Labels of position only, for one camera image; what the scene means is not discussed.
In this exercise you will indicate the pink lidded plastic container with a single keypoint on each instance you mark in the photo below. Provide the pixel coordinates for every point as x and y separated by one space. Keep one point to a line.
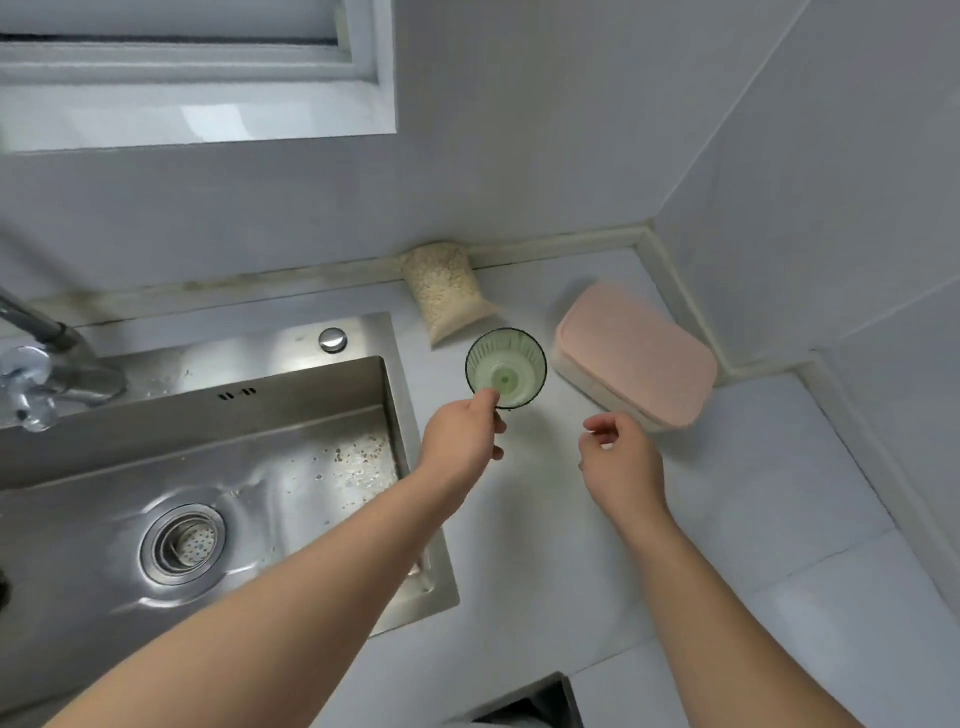
637 360

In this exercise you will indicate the stainless steel sink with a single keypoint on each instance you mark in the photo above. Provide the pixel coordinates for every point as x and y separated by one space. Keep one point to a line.
210 480

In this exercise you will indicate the white window frame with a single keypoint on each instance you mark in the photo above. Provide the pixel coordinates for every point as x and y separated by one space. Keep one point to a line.
195 71

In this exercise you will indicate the person's right forearm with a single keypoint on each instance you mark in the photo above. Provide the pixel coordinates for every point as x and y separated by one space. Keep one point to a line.
720 630

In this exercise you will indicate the chrome faucet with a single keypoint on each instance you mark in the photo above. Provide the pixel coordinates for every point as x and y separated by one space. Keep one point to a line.
45 360

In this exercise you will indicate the round sink drain strainer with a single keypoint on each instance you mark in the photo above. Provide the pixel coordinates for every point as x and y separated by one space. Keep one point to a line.
184 544

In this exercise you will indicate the person's left thumb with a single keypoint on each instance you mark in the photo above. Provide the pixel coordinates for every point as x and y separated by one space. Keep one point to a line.
480 397

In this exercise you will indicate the person's left forearm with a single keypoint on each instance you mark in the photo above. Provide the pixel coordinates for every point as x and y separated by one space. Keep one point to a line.
277 615

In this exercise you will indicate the person's right thumb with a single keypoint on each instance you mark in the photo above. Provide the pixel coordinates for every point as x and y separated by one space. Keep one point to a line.
600 424

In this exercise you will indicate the person's left hand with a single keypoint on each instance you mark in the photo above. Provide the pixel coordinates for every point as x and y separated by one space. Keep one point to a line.
457 444

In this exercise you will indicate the round chrome sink button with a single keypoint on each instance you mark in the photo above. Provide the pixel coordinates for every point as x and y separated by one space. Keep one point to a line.
333 340

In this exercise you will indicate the green ribbed glass cup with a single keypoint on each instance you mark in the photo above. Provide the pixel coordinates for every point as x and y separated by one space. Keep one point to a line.
506 369

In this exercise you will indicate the person's right hand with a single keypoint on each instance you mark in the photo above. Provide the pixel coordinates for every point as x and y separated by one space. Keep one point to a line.
628 466

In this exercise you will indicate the clear bag of rice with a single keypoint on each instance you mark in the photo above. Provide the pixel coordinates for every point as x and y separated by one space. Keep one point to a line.
444 289

